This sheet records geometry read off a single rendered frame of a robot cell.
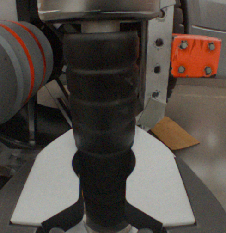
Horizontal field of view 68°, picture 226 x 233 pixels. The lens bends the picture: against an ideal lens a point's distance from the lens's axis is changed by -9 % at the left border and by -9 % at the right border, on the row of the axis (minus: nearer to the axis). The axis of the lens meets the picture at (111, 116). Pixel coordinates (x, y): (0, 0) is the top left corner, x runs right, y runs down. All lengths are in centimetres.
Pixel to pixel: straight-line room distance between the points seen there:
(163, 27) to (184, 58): 6
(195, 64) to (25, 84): 26
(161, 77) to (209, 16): 35
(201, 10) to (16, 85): 53
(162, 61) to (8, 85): 23
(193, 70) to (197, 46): 4
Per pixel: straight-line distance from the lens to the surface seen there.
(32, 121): 50
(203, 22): 61
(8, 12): 34
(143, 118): 34
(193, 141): 166
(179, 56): 32
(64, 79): 70
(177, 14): 40
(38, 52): 29
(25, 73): 24
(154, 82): 32
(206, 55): 34
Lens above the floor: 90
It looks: 28 degrees down
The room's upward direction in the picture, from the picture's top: 1 degrees counter-clockwise
